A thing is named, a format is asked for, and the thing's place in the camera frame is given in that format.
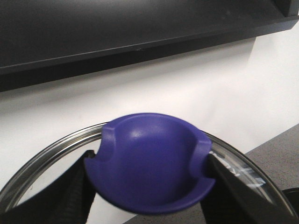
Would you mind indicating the black range hood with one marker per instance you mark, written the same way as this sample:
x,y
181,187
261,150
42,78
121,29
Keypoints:
x,y
47,40

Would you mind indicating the glass lid with blue knob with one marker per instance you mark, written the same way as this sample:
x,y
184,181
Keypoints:
x,y
145,163

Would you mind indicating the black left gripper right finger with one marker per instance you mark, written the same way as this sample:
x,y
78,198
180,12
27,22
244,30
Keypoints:
x,y
232,202

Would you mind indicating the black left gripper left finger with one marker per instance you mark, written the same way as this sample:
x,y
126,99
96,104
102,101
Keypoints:
x,y
65,201

